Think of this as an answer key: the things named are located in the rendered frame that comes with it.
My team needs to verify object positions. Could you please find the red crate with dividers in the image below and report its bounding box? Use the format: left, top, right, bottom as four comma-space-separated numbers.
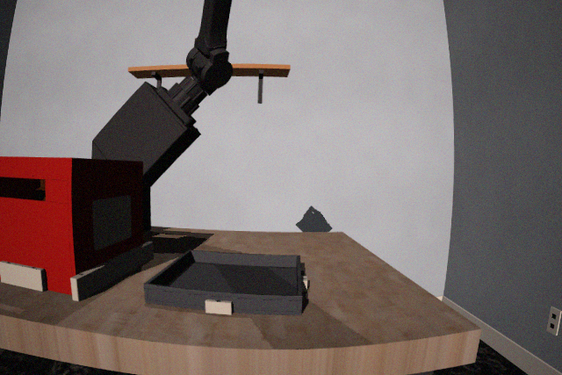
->
0, 156, 144, 295

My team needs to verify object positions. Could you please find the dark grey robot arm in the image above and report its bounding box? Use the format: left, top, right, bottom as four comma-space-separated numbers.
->
156, 0, 233, 126

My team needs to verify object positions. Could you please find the orange bottle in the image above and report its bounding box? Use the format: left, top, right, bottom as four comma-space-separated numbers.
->
30, 179, 46, 201

